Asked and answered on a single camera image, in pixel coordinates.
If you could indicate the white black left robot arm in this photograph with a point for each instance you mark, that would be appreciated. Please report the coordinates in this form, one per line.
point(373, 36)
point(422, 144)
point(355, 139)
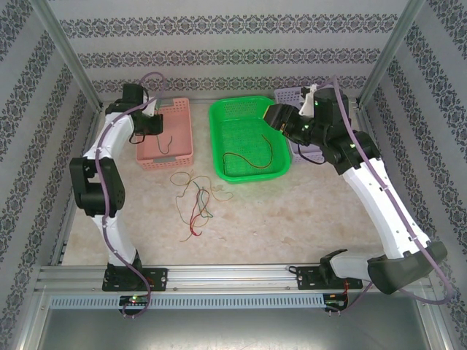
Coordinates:
point(113, 135)

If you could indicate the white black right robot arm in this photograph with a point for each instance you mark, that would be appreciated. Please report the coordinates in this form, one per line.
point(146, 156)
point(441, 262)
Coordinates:
point(383, 204)

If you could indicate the lavender plastic basket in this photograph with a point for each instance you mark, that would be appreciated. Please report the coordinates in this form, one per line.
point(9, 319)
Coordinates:
point(286, 95)

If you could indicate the pink plastic basket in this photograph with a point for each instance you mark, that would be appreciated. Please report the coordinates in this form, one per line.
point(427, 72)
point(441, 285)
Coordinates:
point(178, 131)

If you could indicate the green plastic basket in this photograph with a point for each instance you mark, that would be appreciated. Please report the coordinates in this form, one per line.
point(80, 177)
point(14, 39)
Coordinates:
point(237, 135)

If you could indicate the small controller circuit board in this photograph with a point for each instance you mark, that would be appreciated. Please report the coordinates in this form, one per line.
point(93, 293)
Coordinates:
point(135, 300)
point(335, 302)

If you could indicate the grey sheet metal panel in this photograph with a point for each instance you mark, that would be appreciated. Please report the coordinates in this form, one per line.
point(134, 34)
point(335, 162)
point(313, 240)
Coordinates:
point(233, 331)

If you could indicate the aluminium frame post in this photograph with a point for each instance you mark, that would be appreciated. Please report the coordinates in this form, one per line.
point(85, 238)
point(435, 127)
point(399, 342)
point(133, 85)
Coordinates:
point(388, 54)
point(68, 54)

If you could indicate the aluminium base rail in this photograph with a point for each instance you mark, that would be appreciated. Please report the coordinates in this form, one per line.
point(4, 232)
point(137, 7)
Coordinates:
point(233, 277)

